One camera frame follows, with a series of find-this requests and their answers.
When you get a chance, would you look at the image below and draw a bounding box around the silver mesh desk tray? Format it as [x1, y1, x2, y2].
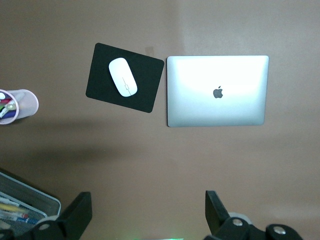
[0, 167, 62, 235]

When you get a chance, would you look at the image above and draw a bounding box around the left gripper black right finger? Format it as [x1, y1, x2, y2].
[203, 190, 303, 240]

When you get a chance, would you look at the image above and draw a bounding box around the pink pen cup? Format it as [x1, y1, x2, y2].
[0, 88, 40, 126]

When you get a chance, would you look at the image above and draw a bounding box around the white computer mouse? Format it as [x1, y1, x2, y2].
[108, 57, 138, 98]

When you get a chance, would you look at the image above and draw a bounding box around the silver laptop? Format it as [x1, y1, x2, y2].
[166, 55, 270, 128]

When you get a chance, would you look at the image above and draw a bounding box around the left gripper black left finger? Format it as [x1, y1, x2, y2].
[0, 191, 93, 240]

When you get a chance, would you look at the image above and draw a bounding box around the black mouse pad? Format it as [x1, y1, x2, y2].
[85, 42, 165, 114]

